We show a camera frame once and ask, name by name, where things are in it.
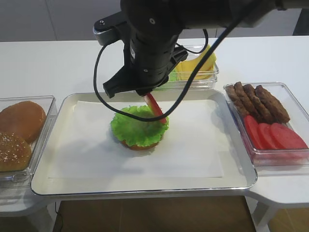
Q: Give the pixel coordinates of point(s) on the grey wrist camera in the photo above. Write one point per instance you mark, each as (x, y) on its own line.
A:
(111, 29)

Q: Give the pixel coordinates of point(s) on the brown meat patty far left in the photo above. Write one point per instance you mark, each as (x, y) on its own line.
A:
(231, 92)

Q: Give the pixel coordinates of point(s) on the clear patty tomato container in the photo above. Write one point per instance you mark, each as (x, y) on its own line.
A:
(299, 123)

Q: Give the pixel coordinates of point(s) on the red tomato slice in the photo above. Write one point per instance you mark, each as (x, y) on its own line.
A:
(251, 126)
(285, 138)
(263, 131)
(153, 105)

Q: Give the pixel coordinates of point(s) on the white paper liner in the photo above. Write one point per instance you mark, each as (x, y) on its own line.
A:
(87, 148)

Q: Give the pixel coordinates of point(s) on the clear bun container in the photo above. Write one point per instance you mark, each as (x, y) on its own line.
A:
(18, 179)

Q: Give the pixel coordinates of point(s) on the brown meat patty middle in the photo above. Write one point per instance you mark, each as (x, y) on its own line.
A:
(265, 114)

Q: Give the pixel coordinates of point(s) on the sesame top bun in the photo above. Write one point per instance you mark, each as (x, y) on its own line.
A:
(15, 153)

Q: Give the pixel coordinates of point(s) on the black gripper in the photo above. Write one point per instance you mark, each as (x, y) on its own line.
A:
(147, 62)

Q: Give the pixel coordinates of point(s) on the plain brown bun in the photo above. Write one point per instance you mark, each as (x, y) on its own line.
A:
(24, 119)

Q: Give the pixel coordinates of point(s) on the white serving tray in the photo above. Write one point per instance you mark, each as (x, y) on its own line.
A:
(238, 170)

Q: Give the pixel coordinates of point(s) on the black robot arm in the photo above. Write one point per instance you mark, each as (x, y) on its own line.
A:
(149, 30)

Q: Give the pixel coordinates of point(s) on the brown meat patty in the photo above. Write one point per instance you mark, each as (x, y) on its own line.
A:
(265, 114)
(246, 101)
(231, 92)
(272, 104)

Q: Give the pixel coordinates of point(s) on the green lettuce stack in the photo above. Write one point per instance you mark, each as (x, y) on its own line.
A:
(173, 76)

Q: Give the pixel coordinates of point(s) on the clear lettuce cheese container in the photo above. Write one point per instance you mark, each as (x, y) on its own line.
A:
(205, 83)

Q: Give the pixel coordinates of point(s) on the yellow cheese slices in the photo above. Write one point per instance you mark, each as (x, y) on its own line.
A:
(184, 69)

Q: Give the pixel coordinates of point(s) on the bottom bun half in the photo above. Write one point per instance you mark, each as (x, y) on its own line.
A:
(135, 147)

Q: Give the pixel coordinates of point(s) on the green lettuce leaf on bun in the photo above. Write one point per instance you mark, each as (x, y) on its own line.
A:
(138, 133)

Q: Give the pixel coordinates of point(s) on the brown meat patty right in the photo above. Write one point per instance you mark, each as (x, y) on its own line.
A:
(272, 104)

